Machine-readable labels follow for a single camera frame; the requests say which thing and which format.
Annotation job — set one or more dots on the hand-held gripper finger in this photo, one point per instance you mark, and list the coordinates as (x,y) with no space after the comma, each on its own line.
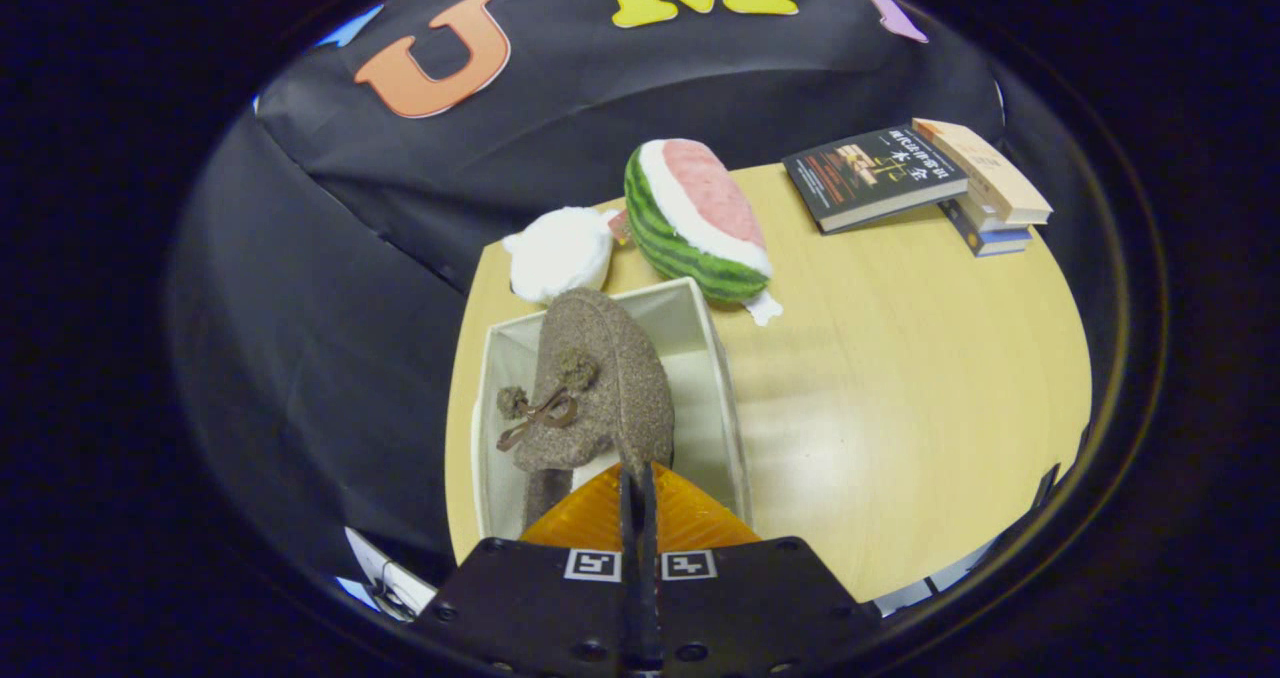
(647,528)
(624,528)

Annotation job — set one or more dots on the grey fabric storage box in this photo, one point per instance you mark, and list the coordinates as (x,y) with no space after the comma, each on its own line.
(700,398)

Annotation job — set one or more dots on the brown fuzzy shoe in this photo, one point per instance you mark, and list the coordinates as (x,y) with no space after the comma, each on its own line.
(610,378)

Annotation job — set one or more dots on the white plush toy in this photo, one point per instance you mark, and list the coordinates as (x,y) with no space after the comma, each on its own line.
(560,253)

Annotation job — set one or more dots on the watermelon slice plush toy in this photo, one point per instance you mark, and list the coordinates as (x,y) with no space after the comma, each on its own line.
(690,218)

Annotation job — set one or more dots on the black backdrop cloth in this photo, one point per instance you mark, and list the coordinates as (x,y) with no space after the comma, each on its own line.
(300,308)

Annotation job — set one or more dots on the black cover book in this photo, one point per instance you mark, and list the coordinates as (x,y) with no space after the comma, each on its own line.
(870,173)

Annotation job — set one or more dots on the blue cover book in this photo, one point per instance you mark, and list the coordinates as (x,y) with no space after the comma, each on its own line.
(1000,241)

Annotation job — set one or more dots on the beige cover book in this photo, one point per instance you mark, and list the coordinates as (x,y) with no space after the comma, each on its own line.
(990,173)

